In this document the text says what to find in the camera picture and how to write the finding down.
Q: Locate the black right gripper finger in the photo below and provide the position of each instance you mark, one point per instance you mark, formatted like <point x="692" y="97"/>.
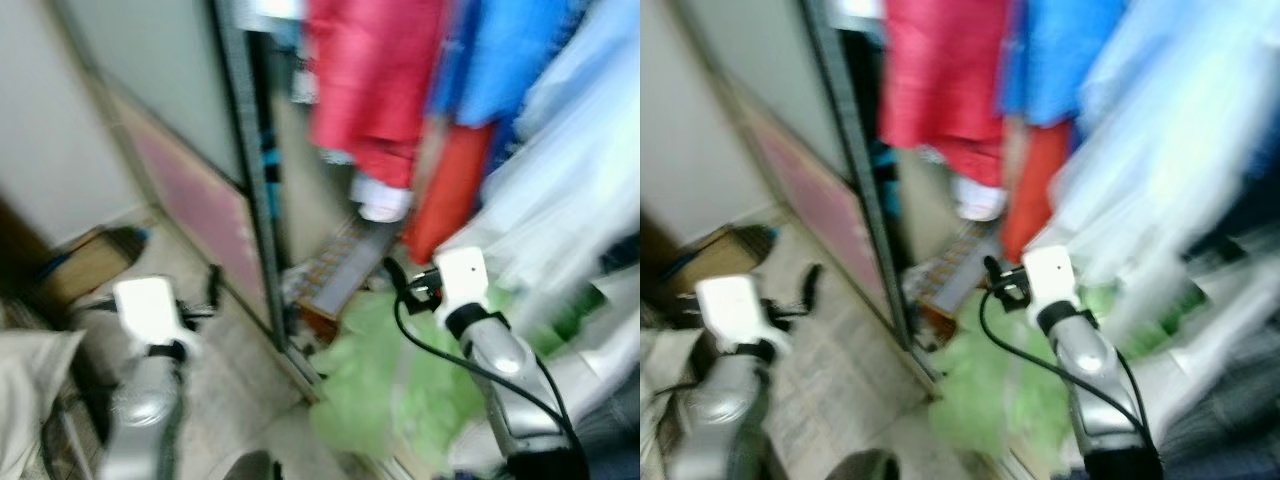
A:
<point x="991" y="268"/>
<point x="394" y="270"/>

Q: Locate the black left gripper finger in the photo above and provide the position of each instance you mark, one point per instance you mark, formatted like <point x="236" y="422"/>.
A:
<point x="214" y="285"/>
<point x="813" y="285"/>

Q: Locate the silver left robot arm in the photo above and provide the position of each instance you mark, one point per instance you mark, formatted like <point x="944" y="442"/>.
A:
<point x="725" y="400"/>
<point x="145" y="400"/>

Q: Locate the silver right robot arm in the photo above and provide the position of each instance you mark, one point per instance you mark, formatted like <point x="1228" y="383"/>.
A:
<point x="1090" y="365"/>
<point x="500" y="365"/>

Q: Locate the orange patterned box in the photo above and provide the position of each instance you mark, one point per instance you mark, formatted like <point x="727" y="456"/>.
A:
<point x="345" y="270"/>
<point x="955" y="275"/>

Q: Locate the white cloth bundle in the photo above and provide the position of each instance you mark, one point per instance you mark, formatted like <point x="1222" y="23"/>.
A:
<point x="380" y="200"/>
<point x="978" y="200"/>

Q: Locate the orange-red hanging garment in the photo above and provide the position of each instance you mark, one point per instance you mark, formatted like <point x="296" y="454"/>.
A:
<point x="1035" y="190"/>
<point x="450" y="190"/>

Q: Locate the brown cardboard box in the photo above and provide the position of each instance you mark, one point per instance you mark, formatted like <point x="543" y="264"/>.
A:
<point x="85" y="270"/>
<point x="705" y="265"/>

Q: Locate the light green cloth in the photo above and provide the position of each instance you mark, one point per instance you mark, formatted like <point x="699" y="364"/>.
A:
<point x="380" y="390"/>
<point x="985" y="390"/>

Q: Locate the grey left robot leg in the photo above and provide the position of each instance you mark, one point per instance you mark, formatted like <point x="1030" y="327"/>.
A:
<point x="862" y="468"/>
<point x="252" y="468"/>

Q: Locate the beige cloth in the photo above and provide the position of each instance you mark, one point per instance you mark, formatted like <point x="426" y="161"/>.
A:
<point x="35" y="390"/>

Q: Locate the pale blue hanging garment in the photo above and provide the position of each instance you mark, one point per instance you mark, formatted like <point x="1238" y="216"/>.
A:
<point x="1180" y="150"/>
<point x="570" y="180"/>

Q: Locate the wardrobe sliding door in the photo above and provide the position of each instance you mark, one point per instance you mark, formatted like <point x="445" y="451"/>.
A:
<point x="170" y="90"/>
<point x="770" y="90"/>

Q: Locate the red hanging garment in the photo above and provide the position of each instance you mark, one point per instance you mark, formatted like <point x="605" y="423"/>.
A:
<point x="370" y="70"/>
<point x="945" y="70"/>

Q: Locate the dark blue cloth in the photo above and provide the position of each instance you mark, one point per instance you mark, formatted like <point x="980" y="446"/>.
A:
<point x="1230" y="430"/>
<point x="615" y="440"/>

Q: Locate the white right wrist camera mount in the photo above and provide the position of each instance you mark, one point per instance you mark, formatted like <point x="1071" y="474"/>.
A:
<point x="462" y="275"/>
<point x="1050" y="272"/>

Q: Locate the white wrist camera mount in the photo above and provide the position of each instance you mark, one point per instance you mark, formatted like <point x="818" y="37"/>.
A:
<point x="148" y="305"/>
<point x="462" y="275"/>
<point x="1050" y="272"/>
<point x="732" y="305"/>

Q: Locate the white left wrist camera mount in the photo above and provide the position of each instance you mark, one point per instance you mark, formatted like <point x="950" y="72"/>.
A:
<point x="732" y="305"/>
<point x="148" y="305"/>

